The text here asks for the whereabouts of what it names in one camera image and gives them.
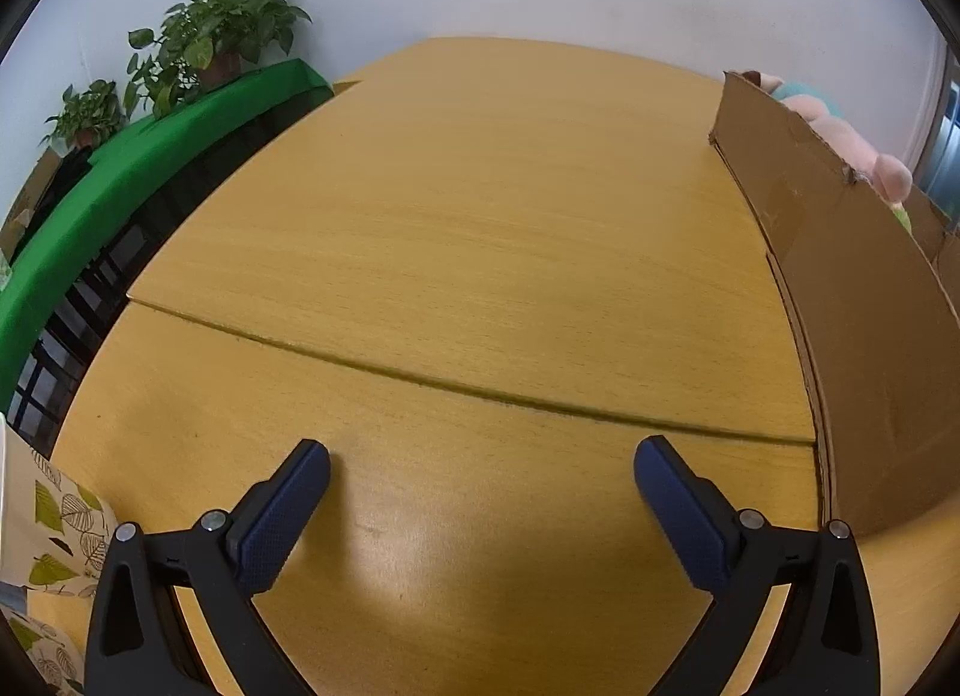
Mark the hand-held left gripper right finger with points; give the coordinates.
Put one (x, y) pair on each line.
(682, 508)

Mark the dark object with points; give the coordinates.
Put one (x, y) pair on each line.
(67, 175)

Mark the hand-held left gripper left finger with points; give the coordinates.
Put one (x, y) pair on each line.
(277, 516)

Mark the large potted green plant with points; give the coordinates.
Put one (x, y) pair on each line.
(225, 13)

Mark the wooden desktop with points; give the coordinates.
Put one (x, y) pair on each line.
(450, 253)

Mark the green cloth cover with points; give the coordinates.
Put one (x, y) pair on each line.
(112, 171)

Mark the brown cardboard box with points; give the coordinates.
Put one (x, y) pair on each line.
(847, 336)

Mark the glass window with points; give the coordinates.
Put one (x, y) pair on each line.
(945, 141)

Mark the leaf print cloth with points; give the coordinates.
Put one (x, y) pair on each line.
(60, 516)

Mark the small brown carton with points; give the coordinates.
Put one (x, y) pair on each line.
(30, 193)

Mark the pink and teal plush toy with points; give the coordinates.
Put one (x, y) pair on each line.
(889, 175)

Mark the small potted green plant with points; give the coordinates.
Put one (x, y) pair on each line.
(90, 111)

